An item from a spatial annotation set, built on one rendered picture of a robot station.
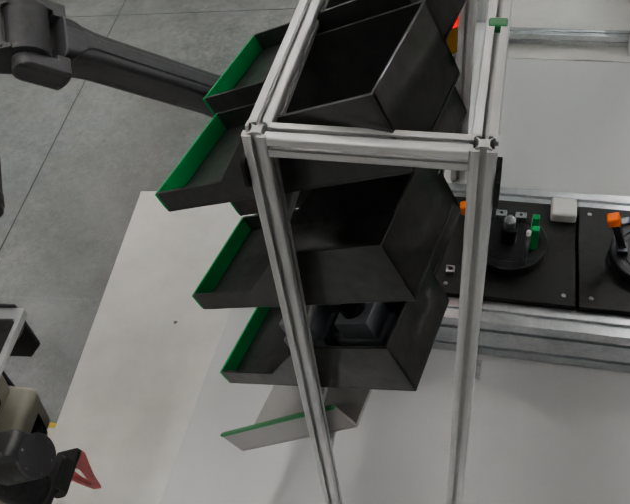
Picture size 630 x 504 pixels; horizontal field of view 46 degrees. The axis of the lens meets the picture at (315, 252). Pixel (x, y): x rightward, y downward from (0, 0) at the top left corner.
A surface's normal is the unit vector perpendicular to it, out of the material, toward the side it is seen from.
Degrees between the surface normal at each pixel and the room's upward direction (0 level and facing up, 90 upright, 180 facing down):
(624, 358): 90
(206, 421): 0
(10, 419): 8
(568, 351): 90
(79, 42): 49
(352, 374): 90
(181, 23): 0
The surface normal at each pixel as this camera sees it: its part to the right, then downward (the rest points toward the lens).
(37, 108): -0.10, -0.66
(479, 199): -0.22, 0.75
